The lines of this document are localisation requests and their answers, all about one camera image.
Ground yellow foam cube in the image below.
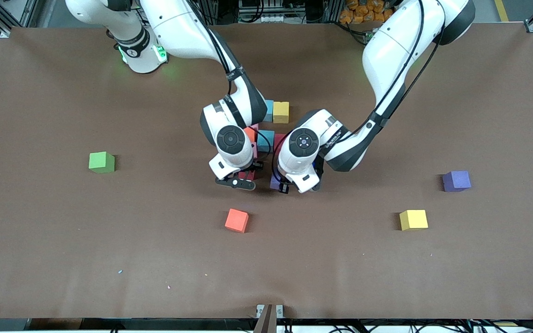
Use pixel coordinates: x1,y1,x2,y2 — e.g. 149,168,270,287
399,210,429,231
273,101,290,124

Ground green foam cube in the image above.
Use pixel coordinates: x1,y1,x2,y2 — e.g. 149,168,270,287
88,151,116,174

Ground orange fruit pile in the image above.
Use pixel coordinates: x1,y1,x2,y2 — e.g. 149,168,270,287
339,0,403,25

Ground black cable bundle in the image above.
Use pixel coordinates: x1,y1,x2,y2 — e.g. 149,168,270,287
331,318,533,333

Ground metal table edge bracket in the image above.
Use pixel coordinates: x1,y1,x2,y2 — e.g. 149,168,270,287
256,304,284,319

